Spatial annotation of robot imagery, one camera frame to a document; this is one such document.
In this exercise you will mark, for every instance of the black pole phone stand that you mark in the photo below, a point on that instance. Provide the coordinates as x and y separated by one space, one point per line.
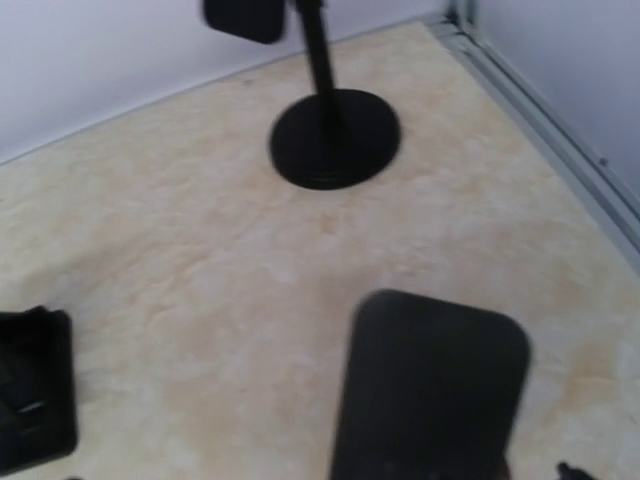
335 138

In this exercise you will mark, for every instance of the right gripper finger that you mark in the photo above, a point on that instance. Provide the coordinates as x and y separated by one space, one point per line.
568 472

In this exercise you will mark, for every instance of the black folding phone stand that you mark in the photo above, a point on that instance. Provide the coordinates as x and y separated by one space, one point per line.
38 403

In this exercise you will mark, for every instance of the right aluminium frame post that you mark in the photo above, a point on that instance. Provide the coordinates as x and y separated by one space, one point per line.
606 198

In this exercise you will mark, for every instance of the blue-edged black smartphone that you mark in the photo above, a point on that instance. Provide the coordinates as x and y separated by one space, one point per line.
431 390

